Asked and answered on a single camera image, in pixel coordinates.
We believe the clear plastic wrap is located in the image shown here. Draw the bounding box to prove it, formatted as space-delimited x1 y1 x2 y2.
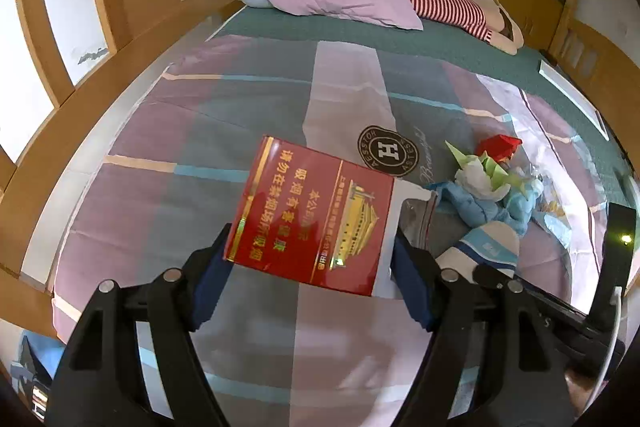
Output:
520 166 587 254

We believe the green patterned bed mat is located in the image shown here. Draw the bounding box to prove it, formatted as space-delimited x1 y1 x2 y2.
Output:
207 4 632 188

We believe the red cigarette pack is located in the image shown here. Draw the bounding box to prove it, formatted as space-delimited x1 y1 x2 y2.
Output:
225 136 396 297
475 134 523 162

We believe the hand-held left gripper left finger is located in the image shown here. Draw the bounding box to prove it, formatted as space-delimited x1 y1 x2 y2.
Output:
45 224 236 427

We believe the green folded paper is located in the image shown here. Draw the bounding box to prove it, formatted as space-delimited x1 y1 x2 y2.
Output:
445 141 523 198

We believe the crumpled white tissue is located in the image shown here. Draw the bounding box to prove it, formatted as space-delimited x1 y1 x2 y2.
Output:
454 158 508 201

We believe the blue face mask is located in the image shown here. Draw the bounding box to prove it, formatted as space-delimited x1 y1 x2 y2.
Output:
432 179 543 236

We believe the plush toy striped shirt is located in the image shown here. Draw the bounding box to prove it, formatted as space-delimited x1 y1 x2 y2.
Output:
407 0 524 56

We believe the white blue striped sock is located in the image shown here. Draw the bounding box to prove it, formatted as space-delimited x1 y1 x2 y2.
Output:
435 222 521 280

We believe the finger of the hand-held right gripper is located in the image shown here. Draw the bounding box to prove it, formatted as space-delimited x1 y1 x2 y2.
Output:
472 263 602 339

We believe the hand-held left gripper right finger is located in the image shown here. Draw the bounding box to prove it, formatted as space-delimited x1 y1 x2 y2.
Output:
390 227 576 427

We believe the white flat board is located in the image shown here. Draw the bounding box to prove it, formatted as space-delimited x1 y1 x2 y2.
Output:
538 59 609 140

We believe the checked bed sheet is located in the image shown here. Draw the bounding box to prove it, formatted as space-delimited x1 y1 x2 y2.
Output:
52 34 632 427

